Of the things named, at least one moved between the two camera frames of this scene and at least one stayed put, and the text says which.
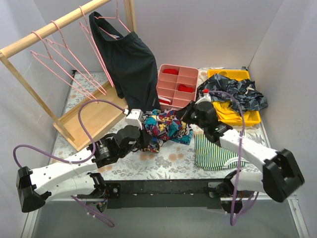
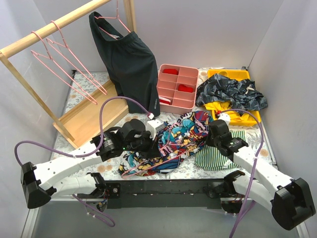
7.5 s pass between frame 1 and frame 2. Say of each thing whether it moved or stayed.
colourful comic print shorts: moved
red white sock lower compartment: stayed
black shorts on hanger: stayed
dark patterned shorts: stayed
